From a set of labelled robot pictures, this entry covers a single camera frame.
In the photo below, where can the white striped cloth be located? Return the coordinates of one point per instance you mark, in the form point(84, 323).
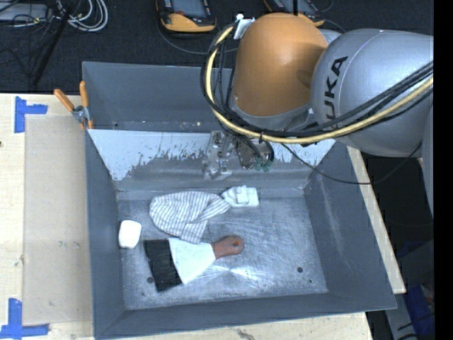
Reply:
point(184, 211)

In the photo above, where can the white rounded soap bar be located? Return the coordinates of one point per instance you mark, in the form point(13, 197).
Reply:
point(129, 234)

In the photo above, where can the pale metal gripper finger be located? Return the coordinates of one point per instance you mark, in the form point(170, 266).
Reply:
point(226, 161)
point(211, 161)

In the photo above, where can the grey metal bin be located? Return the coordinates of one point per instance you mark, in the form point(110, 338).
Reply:
point(276, 246)

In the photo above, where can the pale brown flat board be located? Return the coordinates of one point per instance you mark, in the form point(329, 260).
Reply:
point(56, 218)

